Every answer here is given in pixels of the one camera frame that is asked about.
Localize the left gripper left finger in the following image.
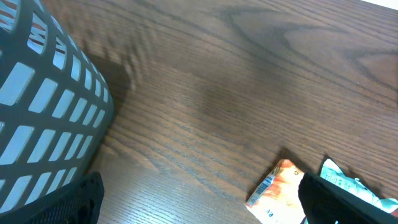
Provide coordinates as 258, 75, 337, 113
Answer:
1, 172, 104, 224

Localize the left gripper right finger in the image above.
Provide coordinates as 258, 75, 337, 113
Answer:
298, 172, 397, 224

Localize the teal snack packet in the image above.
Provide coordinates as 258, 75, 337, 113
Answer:
320, 159, 397, 217

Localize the small orange snack packet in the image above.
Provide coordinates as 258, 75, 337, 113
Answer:
246, 159, 305, 224

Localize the grey plastic mesh basket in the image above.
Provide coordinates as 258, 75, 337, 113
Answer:
1, 0, 114, 214

